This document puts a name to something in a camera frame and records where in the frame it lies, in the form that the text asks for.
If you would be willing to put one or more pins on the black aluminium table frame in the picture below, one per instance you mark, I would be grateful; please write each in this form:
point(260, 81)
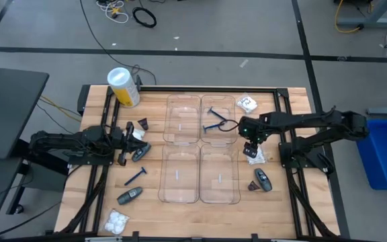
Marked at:
point(213, 89)

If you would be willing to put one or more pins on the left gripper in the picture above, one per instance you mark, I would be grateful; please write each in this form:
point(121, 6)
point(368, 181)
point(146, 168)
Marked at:
point(122, 158)

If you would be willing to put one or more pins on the grey desk leg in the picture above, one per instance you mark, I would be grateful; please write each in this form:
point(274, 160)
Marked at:
point(375, 23)

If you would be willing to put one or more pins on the clear plastic bin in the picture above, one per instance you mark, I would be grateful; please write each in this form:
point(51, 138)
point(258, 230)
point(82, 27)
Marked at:
point(186, 107)
point(228, 134)
point(227, 161)
point(186, 161)

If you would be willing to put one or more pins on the black desk leg frame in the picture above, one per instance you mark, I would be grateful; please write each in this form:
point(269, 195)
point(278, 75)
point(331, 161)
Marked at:
point(45, 161)

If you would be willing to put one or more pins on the white yellow wipes canister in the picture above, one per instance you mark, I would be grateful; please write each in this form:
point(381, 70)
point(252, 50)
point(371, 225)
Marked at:
point(124, 89)

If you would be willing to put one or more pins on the silver aluminium extrusion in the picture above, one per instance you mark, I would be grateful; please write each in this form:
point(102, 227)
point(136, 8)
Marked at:
point(284, 240)
point(102, 239)

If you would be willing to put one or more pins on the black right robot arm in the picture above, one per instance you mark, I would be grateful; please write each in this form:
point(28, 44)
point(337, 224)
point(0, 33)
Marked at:
point(297, 119)

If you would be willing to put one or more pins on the blue disposable razor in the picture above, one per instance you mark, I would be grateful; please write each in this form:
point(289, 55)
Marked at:
point(213, 126)
point(217, 114)
point(134, 177)

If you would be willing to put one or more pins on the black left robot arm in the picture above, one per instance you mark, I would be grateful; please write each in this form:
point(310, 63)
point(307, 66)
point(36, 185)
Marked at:
point(62, 139)

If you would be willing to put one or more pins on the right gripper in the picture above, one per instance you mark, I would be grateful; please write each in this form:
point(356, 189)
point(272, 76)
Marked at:
point(251, 150)

